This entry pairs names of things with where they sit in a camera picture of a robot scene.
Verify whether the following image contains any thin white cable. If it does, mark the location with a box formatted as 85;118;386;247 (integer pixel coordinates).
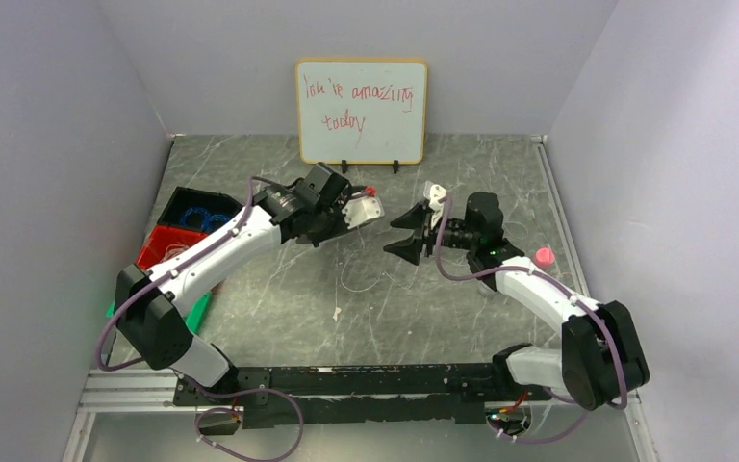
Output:
337;219;537;295

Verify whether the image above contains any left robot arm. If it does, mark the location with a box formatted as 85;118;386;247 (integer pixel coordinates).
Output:
111;163;367;394

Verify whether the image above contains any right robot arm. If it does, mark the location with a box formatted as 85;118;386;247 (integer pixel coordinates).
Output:
384;184;650;411

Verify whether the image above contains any clear round container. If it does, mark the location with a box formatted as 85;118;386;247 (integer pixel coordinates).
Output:
477;281;498;298

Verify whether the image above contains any black bin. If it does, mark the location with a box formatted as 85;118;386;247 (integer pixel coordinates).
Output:
156;187;243;234

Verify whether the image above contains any pink-capped bottle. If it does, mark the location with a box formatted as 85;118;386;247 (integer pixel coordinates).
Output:
532;247;556;270

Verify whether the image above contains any yellow-framed whiteboard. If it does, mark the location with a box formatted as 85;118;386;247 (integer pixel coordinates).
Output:
294;58;428;166

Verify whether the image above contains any green bin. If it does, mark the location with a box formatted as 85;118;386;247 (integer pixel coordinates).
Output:
105;289;217;333

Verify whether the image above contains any red bin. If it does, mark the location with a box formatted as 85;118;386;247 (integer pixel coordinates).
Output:
135;224;207;270

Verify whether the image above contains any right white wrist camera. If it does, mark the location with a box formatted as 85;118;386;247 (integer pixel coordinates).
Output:
420;181;447;227

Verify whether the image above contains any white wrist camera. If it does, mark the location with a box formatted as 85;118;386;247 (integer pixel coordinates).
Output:
342;186;385;230
420;181;447;227

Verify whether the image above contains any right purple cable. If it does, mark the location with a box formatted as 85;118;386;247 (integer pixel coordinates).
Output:
433;195;629;446

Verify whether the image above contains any purple cable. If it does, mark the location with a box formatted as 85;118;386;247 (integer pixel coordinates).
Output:
433;195;629;446
96;175;307;462

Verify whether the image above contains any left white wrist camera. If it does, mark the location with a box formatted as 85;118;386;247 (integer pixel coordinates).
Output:
342;186;385;230

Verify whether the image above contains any blue cable coil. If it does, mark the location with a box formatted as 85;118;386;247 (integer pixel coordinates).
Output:
178;202;234;232

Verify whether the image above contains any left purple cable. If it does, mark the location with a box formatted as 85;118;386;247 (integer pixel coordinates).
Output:
96;175;307;462

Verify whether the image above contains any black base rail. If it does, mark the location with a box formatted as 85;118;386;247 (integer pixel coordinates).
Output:
172;363;550;429

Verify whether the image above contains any aluminium frame rail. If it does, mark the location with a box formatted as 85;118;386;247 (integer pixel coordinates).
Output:
60;146;657;462

